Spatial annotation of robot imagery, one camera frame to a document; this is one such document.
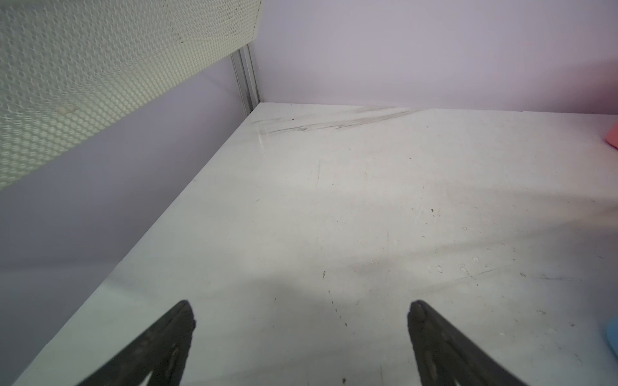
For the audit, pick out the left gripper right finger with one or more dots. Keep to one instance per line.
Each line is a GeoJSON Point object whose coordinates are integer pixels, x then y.
{"type": "Point", "coordinates": [445, 356]}

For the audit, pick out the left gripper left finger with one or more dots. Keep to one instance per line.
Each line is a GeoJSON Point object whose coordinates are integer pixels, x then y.
{"type": "Point", "coordinates": [158, 356]}

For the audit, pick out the blue clear toolbox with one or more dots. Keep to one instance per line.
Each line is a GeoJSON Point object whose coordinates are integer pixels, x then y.
{"type": "Point", "coordinates": [612, 334]}

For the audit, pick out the pink clear toolbox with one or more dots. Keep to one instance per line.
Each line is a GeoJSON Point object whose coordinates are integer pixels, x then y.
{"type": "Point", "coordinates": [612, 136]}

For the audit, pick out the lower white mesh shelf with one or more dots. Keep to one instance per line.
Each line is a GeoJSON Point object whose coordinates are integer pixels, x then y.
{"type": "Point", "coordinates": [70, 69]}

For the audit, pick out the vertical aluminium corner post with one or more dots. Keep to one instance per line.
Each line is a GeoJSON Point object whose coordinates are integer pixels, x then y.
{"type": "Point", "coordinates": [244, 67]}

